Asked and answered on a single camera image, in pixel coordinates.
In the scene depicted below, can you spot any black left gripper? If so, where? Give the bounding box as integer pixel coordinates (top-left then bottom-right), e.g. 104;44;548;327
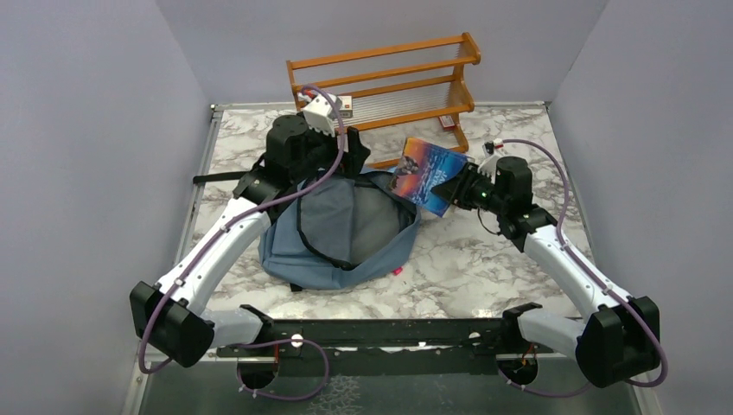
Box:
290;118;371;184

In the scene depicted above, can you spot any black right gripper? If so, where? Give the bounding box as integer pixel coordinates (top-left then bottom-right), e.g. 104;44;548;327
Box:
430;161;507;215

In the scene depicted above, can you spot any blue Jane Eyre book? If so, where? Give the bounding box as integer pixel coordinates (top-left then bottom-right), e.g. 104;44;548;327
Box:
388;137;473;217

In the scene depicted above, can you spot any blue student backpack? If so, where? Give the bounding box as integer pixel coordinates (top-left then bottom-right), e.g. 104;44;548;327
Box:
258;168;421;290

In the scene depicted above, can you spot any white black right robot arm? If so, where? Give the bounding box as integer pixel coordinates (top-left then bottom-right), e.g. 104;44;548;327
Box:
431;156;668;387

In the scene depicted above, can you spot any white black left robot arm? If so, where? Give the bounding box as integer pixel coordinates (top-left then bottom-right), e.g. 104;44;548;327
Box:
129;112;371;374

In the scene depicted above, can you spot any white grey box on shelf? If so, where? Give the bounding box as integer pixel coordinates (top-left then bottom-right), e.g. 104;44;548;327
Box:
337;95;354;118

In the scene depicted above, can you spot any small red card box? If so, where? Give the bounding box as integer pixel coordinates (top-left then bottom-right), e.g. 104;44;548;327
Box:
438;115;456;130

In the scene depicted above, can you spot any orange wooden shelf rack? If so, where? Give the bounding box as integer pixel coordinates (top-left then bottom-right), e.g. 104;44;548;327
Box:
286;32;481;169

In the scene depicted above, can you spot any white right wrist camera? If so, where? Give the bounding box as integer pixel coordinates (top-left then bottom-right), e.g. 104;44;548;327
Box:
478;138;506;178

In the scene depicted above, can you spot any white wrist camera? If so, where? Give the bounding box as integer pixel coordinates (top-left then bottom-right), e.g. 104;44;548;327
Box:
302;94;342;137
478;138;506;178

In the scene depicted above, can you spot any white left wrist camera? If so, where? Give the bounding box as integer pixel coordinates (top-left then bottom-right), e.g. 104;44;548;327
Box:
302;94;342;137

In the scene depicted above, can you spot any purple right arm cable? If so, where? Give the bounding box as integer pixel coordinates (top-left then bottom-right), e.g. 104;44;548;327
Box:
496;138;670;398

